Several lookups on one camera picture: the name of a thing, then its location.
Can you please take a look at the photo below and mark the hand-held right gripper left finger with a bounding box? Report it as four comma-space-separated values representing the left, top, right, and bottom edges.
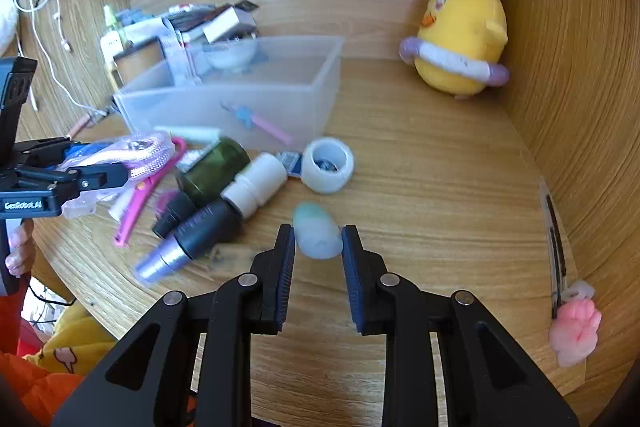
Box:
50, 223, 297, 427

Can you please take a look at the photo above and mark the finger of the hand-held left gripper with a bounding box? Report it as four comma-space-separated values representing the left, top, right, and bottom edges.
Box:
10, 162, 132, 204
12, 136, 93, 168

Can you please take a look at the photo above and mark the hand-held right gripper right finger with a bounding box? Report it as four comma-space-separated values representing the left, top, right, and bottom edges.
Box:
341, 224, 581, 427

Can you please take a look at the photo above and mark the pale teal small bottle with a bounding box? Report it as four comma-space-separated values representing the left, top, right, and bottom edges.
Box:
292, 202, 345, 261

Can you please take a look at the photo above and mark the pink rope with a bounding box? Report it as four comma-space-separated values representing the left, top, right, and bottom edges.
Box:
55, 131, 176, 182

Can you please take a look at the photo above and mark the black bottle with silver cap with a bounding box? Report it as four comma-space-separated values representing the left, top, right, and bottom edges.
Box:
135, 199, 246, 285

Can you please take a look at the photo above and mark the small white bottle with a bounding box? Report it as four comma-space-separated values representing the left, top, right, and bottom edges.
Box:
220, 153, 288, 220

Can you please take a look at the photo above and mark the white tape roll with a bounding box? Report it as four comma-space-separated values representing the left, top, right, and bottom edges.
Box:
301, 138, 356, 194

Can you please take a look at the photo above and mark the long white tube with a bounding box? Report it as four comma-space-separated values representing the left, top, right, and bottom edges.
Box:
154, 125, 221, 145

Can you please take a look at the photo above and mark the dark green bottle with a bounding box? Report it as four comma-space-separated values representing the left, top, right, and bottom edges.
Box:
151, 137, 251, 239

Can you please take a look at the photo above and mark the clear plastic bin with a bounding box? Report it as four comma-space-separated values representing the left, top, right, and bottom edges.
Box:
112, 35, 346, 152

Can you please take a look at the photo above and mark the person's left hand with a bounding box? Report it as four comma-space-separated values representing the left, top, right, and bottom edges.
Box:
4, 221, 35, 278

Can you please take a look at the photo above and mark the magenta plastic clip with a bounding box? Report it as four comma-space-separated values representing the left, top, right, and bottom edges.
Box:
112, 137, 188, 248

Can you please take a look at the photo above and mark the brown cardboard box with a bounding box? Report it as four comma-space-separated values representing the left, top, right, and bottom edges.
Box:
112, 38, 168, 90

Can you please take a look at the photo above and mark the yellow-green spray bottle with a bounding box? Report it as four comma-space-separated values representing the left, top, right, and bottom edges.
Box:
102, 4, 128, 50

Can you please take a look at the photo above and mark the pink and blue thin stick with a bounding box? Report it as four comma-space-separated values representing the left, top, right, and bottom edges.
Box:
222, 102, 293, 145

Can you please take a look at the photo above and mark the white paper receipt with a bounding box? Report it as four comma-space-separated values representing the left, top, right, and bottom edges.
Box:
160, 17, 198, 85

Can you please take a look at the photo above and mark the orange jacket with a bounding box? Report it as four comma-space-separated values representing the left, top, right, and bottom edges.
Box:
0, 351, 91, 415

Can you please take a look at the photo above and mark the pile of cards and packets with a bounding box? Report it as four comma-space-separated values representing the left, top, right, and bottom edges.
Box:
167, 3, 226, 32

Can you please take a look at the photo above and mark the white brown-edged box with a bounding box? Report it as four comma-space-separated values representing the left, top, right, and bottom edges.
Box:
202, 5, 258, 44

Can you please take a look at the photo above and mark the pink paw squishy toy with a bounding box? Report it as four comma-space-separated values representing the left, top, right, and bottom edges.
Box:
548, 279, 602, 368

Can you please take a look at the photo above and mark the yellow chick plush toy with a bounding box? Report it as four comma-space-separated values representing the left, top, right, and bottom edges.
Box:
398, 0, 521, 100

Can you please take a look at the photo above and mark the black cable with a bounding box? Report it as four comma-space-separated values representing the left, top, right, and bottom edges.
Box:
27, 279, 76, 308

